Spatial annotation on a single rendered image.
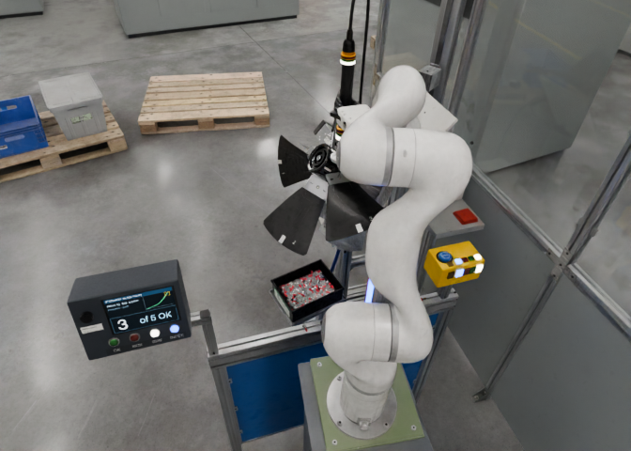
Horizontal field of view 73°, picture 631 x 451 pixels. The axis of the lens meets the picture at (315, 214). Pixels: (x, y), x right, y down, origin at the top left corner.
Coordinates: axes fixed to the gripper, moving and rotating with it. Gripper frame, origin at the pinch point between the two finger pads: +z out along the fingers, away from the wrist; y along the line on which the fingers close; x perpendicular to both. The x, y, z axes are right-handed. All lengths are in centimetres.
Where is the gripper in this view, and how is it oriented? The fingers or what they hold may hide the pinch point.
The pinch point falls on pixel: (345, 103)
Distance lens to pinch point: 139.5
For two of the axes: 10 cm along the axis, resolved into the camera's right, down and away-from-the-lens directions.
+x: 0.3, -7.5, -6.7
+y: 9.6, -1.7, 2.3
